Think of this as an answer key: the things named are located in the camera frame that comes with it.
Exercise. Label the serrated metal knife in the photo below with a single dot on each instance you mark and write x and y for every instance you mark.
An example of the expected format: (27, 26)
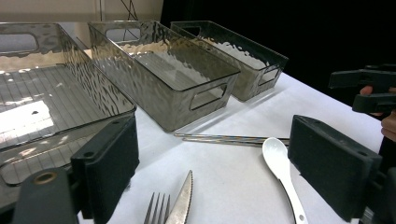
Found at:
(182, 205)

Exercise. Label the smoky clear bin with spoon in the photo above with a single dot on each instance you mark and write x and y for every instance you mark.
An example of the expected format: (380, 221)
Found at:
(149, 93)

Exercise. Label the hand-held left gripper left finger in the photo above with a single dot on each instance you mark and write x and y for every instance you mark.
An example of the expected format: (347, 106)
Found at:
(106, 161)

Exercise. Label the smoky clear bin with knife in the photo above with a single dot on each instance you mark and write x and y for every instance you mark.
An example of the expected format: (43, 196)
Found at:
(249, 84)

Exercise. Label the metal fork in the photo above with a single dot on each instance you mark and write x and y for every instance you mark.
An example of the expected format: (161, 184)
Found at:
(155, 214)

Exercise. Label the light wooden shelf unit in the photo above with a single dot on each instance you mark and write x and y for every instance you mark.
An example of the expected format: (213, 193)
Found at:
(46, 9)

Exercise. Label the white table cover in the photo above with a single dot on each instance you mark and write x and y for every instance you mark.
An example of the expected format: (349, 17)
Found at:
(236, 174)

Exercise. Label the white ceramic spoon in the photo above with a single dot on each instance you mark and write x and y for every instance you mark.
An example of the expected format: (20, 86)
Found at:
(275, 155)

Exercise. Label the smoky clear bin with chopsticks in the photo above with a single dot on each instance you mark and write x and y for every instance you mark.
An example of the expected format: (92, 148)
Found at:
(62, 93)

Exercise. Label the black curtain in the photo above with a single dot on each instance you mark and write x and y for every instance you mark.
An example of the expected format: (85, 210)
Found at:
(280, 28)

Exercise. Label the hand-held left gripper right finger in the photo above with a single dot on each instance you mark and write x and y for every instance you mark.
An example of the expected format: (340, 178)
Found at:
(330, 168)

